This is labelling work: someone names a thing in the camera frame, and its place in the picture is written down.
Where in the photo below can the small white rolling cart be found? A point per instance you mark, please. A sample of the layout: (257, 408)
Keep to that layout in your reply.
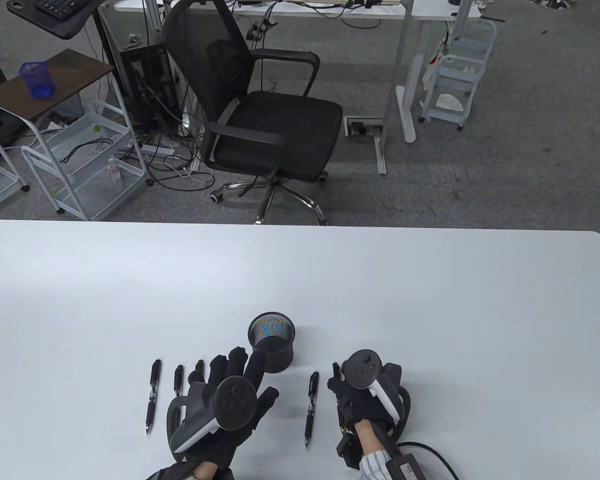
(455, 75)

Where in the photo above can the small clear spray bottle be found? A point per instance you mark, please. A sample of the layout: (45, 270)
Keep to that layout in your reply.
(113, 172)

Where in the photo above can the black mesh pen holder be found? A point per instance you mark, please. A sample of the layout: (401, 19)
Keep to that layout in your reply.
(280, 357)

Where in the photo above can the white power strip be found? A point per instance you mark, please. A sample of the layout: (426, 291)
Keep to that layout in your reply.
(155, 149)

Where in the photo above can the person's right forearm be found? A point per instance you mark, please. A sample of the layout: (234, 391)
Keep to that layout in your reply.
(367, 442)

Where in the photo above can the black forearm battery box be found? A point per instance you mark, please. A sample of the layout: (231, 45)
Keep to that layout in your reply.
(405, 467)

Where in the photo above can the grey handheld controller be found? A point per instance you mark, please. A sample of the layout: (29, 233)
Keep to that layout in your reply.
(236, 404)
(362, 367)

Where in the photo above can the white cart with brown top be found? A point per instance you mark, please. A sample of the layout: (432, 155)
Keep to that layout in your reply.
(65, 75)

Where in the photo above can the black computer tower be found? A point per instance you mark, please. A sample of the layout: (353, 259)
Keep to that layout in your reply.
(145, 85)

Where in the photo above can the white office desk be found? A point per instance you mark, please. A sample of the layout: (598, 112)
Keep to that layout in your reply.
(430, 11)

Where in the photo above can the black mesh office chair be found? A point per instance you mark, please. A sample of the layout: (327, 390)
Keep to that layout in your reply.
(275, 130)

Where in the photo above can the black keyboard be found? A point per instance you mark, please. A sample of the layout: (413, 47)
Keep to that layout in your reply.
(60, 6)

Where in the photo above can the person's left hand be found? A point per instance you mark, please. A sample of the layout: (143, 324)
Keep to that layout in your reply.
(240, 365)

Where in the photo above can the black keyboard stand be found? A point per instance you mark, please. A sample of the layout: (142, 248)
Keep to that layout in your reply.
(70, 27)

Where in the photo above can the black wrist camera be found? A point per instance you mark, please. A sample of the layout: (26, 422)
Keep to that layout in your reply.
(347, 450)

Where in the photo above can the black click pen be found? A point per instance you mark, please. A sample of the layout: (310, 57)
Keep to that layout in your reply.
(200, 363)
(153, 395)
(336, 371)
(179, 377)
(312, 405)

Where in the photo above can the chrome chair base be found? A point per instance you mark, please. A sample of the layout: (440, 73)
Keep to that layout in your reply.
(555, 3)

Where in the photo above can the blue mesh pen cup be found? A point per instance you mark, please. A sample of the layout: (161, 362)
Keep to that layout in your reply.
(39, 82)

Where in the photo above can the white cloth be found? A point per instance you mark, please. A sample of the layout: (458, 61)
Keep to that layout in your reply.
(450, 102)

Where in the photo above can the person's right hand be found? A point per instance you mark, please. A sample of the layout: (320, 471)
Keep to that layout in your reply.
(362, 407)

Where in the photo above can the grey floor socket box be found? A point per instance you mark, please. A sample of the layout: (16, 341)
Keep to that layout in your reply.
(364, 126)

